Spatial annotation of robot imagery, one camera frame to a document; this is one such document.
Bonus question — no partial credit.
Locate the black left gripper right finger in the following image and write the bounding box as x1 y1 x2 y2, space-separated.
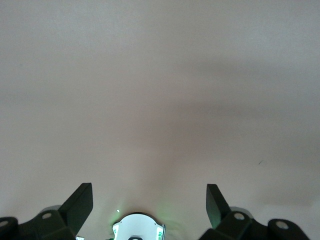
199 184 311 240

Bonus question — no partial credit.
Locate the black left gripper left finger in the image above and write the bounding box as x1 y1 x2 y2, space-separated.
0 183 94 240

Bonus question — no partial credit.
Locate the table cover sheet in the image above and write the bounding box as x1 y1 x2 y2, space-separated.
0 0 320 240

